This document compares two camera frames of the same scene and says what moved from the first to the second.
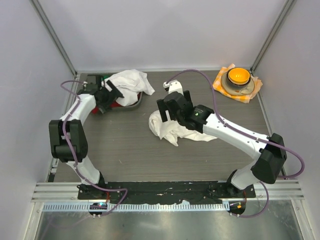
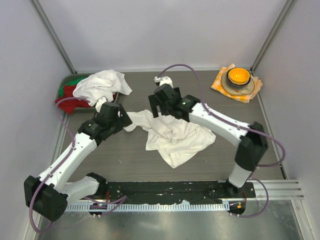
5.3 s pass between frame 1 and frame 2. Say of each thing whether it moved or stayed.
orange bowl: stayed
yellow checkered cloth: stayed
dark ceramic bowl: stayed
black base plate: stayed
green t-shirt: moved
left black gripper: moved
